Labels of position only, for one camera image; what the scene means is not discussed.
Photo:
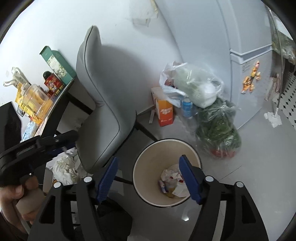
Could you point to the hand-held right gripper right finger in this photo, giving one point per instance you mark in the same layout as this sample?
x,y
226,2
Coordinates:
x,y
188,179

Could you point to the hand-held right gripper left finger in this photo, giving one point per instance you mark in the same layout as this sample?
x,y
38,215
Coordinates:
x,y
107,181

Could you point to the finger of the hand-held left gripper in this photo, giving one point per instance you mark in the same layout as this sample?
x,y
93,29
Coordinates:
x,y
62,138

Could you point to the beige trash bin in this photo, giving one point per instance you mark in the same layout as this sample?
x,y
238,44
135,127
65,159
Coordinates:
x,y
150,166

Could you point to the person's left hand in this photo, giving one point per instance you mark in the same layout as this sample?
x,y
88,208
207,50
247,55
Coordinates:
x,y
13,197

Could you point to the white red wrapper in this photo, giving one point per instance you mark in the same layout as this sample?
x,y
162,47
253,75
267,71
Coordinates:
x,y
181,188

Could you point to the crumpled white wrapper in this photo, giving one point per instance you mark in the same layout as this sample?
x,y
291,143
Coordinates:
x,y
170,172

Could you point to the crumpled white paper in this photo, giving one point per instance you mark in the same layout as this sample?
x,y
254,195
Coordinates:
x,y
66,169

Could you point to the clear plastic jar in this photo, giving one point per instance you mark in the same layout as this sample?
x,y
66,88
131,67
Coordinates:
x,y
37,99

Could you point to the yellow snack bag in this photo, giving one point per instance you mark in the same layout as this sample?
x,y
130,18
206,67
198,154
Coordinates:
x,y
22,104

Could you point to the red printed box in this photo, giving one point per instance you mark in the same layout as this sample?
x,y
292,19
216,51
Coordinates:
x,y
53,84

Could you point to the clear bag of vegetables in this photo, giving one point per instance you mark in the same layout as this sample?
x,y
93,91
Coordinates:
x,y
217,132

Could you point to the grey padded chair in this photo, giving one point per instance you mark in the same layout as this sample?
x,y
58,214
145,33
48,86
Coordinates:
x,y
101,97

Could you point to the blue label bottle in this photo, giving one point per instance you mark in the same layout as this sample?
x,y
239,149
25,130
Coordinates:
x,y
187,107

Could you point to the orange carton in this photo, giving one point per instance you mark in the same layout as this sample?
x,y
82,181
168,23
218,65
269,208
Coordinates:
x,y
164,111

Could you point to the tall green box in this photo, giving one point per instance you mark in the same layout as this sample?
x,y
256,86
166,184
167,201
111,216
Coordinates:
x,y
59,64

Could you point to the white narrow box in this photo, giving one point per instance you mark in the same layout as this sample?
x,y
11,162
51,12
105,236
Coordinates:
x,y
19,76

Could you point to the filled white plastic bag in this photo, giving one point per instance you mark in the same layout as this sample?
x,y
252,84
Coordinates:
x,y
196,85

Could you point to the colourful fridge magnets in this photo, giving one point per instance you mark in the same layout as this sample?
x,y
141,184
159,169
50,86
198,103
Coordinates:
x,y
251,78

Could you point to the beige tote bag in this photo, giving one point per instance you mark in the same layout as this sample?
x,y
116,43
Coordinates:
x,y
274,88

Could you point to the white refrigerator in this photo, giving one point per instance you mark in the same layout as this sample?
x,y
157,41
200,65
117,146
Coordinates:
x,y
208,41

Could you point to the bag of greens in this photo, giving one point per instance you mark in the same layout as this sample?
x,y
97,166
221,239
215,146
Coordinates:
x,y
284,44

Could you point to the black table frame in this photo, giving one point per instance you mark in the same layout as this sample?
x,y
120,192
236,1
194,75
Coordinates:
x,y
59,104

